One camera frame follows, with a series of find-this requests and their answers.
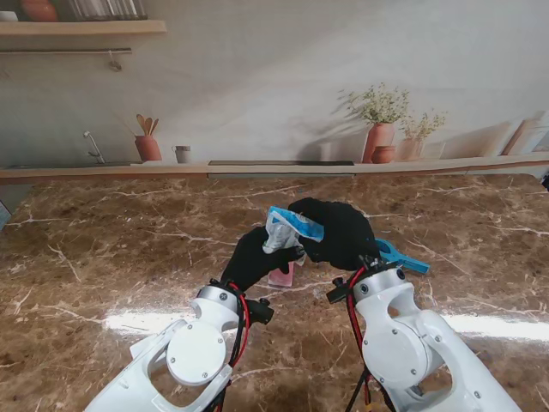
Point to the black object at table edge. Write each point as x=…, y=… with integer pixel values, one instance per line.
x=545, y=180

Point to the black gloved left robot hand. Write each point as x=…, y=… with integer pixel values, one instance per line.
x=249, y=262

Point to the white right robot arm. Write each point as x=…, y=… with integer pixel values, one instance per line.
x=403, y=343

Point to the white blue seasoning refill bag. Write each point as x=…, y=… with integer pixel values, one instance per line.
x=281, y=234

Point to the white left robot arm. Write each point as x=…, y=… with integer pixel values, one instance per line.
x=188, y=356

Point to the blue plastic bag clip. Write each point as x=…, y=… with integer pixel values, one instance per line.
x=403, y=259

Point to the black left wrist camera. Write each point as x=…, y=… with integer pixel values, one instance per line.
x=261, y=312

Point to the printed kitchen backdrop banner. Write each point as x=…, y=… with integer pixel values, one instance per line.
x=274, y=86

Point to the clear bottle with pink seasoning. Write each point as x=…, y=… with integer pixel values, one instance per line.
x=283, y=278

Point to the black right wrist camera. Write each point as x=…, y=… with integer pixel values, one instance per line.
x=339, y=292

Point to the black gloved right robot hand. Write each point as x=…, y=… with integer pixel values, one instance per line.
x=343, y=236

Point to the grey blue board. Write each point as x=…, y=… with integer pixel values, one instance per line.
x=2, y=214

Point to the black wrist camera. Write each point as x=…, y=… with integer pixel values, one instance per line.
x=261, y=312
x=339, y=292

